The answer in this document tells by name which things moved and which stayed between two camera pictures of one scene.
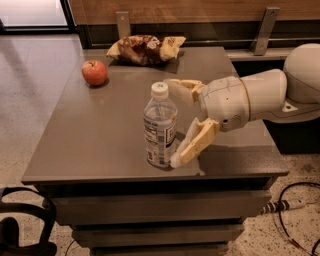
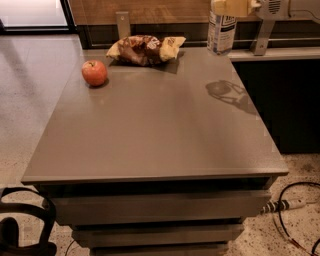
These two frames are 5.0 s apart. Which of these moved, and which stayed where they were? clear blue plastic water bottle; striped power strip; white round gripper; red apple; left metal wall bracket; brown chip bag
Moved: white round gripper; clear blue plastic water bottle
Stayed: striped power strip; brown chip bag; red apple; left metal wall bracket
